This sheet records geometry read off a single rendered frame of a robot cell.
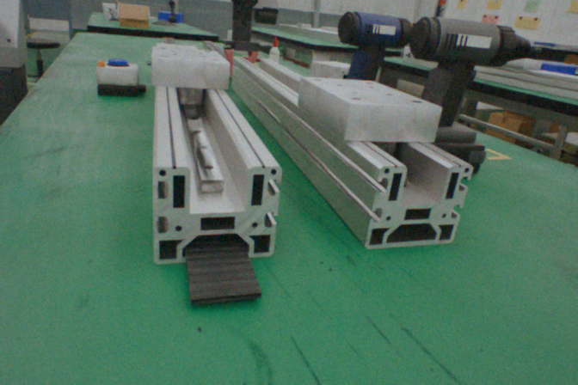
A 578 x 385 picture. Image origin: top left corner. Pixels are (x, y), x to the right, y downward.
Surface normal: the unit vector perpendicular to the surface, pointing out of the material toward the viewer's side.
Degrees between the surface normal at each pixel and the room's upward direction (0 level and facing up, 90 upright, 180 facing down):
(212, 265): 0
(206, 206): 0
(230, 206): 0
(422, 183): 90
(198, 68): 90
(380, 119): 90
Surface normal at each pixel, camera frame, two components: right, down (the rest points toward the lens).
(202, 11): 0.37, 0.37
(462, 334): 0.11, -0.93
